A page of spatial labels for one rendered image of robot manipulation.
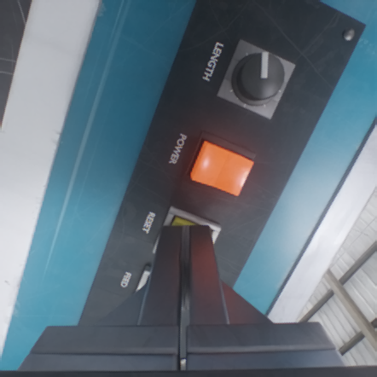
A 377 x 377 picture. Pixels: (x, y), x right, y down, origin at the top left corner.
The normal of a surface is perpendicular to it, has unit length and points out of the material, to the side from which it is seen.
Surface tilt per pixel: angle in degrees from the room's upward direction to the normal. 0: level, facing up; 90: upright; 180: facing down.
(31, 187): 90
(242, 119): 90
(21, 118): 90
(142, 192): 90
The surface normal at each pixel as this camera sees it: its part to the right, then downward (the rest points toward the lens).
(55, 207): 0.00, 0.25
